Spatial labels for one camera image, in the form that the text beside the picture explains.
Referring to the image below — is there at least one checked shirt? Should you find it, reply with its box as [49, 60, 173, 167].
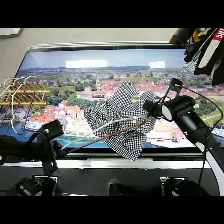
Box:
[83, 81, 158, 162]

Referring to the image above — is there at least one heap of clothes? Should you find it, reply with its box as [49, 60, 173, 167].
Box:
[169, 27, 224, 87]

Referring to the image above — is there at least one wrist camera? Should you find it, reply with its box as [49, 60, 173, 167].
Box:
[168, 77, 185, 98]
[37, 119, 65, 176]

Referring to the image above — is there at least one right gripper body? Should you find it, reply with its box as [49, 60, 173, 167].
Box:
[142, 99, 164, 119]

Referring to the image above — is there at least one silver frame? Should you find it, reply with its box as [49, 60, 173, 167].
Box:
[0, 151, 224, 197]

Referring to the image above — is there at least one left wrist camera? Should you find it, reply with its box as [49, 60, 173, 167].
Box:
[37, 119, 65, 176]

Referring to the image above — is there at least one brown clothes hanger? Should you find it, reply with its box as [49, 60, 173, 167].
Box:
[5, 81, 52, 97]
[0, 97, 48, 108]

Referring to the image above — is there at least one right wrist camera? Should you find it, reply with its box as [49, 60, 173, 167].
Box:
[168, 77, 185, 98]

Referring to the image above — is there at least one black cable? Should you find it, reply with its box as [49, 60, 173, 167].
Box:
[179, 85, 224, 193]

